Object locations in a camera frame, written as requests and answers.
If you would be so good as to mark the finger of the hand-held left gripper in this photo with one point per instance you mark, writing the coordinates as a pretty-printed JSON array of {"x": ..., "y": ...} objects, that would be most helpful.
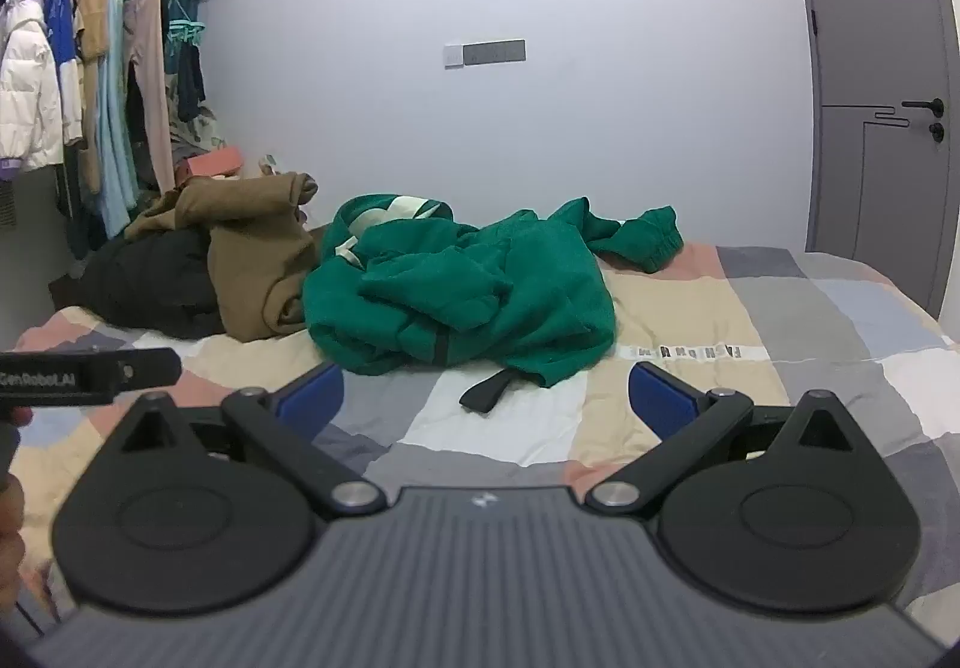
[{"x": 150, "y": 366}]

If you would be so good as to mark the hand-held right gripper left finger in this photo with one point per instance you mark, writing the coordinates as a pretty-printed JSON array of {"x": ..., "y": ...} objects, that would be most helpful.
[{"x": 311, "y": 394}]

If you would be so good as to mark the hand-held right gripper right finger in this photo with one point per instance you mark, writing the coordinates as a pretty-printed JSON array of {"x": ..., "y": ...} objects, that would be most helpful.
[{"x": 660, "y": 398}]

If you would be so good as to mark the green hoodie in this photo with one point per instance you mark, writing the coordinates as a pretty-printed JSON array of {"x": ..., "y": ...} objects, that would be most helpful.
[{"x": 465, "y": 293}]

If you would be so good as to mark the teal clothes hanger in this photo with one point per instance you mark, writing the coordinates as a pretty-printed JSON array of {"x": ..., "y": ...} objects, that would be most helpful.
[{"x": 186, "y": 30}]

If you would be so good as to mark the person's left hand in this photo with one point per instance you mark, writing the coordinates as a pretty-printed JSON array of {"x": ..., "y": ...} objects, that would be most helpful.
[{"x": 9, "y": 533}]

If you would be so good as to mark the black garment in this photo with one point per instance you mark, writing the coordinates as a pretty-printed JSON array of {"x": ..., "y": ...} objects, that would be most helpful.
[{"x": 142, "y": 285}]

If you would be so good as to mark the patchwork blanket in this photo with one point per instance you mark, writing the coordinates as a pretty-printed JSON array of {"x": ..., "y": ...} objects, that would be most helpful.
[{"x": 787, "y": 338}]

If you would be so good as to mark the brown hoodie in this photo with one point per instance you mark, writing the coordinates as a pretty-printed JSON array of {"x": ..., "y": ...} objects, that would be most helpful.
[{"x": 247, "y": 248}]

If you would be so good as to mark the pink box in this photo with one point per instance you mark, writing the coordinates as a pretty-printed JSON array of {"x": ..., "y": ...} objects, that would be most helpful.
[{"x": 217, "y": 161}]

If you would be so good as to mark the light blue hanging garment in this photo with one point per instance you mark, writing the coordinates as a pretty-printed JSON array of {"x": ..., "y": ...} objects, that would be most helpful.
[{"x": 112, "y": 150}]

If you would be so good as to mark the patterned cloth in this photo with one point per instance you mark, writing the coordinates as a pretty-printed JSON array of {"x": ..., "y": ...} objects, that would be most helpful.
[{"x": 199, "y": 131}]

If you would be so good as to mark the beige pink hanging pants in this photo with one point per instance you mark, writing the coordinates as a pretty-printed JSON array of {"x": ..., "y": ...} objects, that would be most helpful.
[{"x": 154, "y": 90}]

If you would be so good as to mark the dark hanging garment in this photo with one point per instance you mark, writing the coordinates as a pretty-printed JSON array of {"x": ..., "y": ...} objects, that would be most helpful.
[{"x": 191, "y": 83}]

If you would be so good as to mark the white puffer jacket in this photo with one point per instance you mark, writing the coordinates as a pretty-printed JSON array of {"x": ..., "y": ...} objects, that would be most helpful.
[{"x": 22, "y": 83}]

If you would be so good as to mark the tan hanging garment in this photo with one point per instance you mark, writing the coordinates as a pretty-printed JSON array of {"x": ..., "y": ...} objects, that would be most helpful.
[{"x": 91, "y": 0}]

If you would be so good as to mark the black door lock knob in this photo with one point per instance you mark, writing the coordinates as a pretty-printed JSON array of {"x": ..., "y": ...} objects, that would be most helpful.
[{"x": 937, "y": 131}]

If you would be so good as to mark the grey door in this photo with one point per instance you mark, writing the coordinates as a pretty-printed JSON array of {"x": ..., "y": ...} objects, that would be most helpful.
[{"x": 877, "y": 0}]

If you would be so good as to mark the white wall switch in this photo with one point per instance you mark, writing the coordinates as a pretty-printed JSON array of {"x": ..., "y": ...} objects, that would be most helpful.
[{"x": 454, "y": 55}]

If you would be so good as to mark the grey wall panel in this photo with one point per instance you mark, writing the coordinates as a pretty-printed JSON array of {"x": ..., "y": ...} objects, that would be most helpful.
[{"x": 495, "y": 52}]

